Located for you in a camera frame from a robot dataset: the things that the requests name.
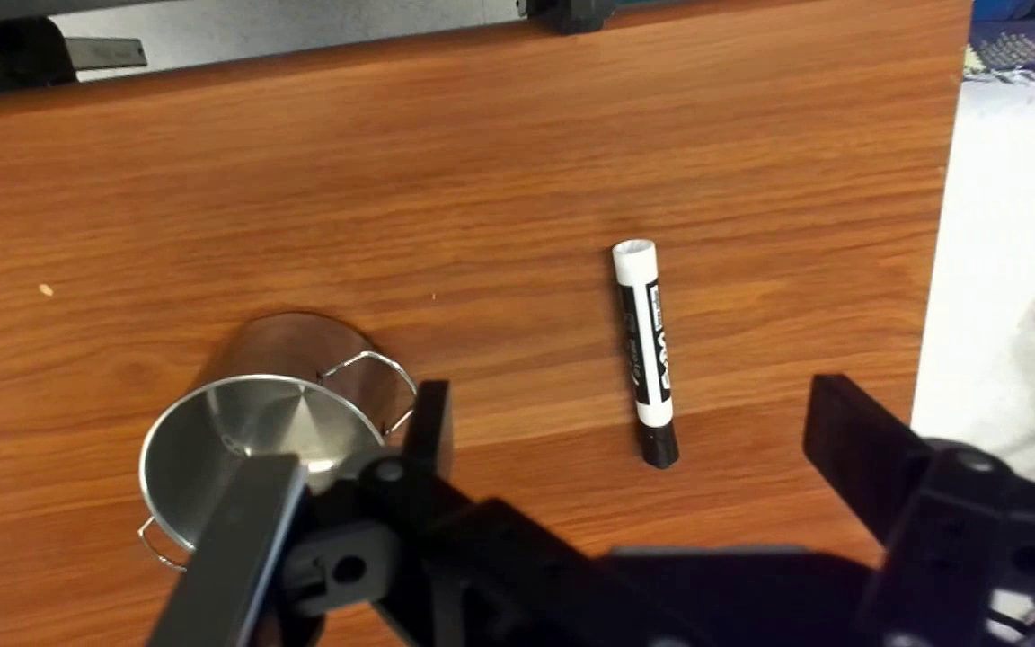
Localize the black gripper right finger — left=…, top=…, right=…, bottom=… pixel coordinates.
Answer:
left=802, top=369, right=1035, bottom=647

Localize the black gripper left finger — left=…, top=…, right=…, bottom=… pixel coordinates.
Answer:
left=145, top=376, right=617, bottom=647

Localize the black and white marker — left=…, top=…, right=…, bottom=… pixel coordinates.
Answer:
left=607, top=236, right=681, bottom=470

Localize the small stainless steel pot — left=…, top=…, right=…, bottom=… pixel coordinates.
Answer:
left=133, top=308, right=424, bottom=575

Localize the blue printed sheet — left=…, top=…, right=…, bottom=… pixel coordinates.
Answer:
left=958, top=0, right=1035, bottom=95

